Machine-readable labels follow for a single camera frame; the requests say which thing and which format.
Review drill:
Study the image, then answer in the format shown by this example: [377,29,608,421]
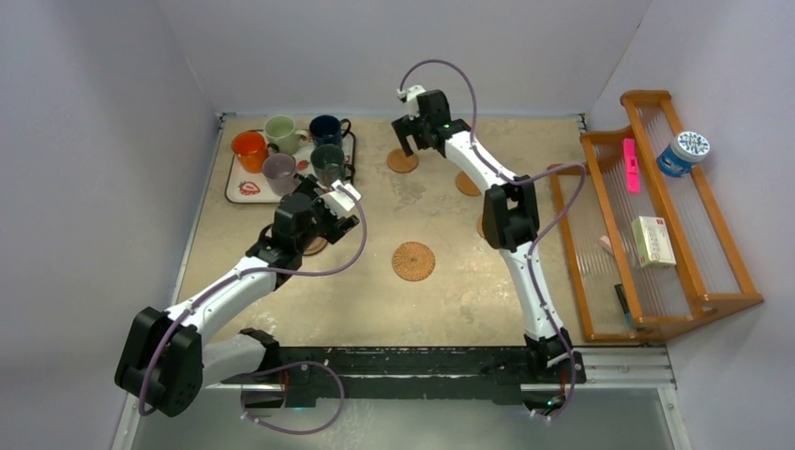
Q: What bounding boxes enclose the dark brown wooden coaster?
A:
[303,237,328,256]

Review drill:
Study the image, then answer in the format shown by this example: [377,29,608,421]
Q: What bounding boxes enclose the light wooden coaster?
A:
[386,149,419,173]
[455,171,481,197]

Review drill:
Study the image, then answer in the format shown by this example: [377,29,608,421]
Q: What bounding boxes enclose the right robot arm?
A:
[392,85,578,383]

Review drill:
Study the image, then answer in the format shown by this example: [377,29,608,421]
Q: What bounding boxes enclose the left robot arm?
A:
[114,175,368,417]

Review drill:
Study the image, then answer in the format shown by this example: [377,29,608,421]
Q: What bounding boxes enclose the dark green mug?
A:
[310,144,355,188]

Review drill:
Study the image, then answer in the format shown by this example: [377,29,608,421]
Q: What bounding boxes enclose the purple mug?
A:
[262,153,306,197]

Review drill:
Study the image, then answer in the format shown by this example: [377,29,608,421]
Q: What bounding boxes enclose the navy blue mug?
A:
[308,114,352,147]

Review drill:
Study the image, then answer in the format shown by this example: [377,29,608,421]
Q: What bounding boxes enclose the pale green mug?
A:
[263,115,310,155]

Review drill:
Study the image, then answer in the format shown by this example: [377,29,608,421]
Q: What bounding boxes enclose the orange mug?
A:
[231,130,279,173]

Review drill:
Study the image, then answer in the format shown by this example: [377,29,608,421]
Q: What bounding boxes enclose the pink marker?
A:
[622,138,641,194]

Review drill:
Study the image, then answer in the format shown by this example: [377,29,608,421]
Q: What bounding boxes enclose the small pink eraser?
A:
[599,235,614,255]

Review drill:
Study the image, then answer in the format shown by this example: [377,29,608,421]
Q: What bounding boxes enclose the white card box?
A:
[631,216,676,268]

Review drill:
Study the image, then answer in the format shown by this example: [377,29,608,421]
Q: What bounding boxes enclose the wooden tiered rack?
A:
[551,90,763,344]

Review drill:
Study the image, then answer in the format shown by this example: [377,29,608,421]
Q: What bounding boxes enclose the small dark blue object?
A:
[614,284,636,330]

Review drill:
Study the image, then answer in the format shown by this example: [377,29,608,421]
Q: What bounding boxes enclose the blue jar white lid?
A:
[656,131,711,178]

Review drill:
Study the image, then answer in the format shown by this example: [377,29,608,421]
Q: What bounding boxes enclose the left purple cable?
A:
[137,184,368,437]

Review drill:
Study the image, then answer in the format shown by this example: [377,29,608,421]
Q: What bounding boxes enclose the purple cable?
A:
[398,58,588,425]
[137,184,368,437]

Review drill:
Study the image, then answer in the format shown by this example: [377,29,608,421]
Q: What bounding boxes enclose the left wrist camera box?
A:
[321,181,362,218]

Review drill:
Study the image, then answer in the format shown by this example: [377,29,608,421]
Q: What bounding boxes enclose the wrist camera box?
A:
[321,181,362,218]
[397,84,426,120]

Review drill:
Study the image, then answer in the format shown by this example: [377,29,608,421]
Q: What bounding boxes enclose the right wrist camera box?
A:
[397,84,426,120]

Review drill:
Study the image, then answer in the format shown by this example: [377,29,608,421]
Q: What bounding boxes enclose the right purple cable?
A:
[398,58,588,425]

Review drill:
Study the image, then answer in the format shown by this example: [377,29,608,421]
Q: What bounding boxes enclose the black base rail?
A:
[127,344,677,412]

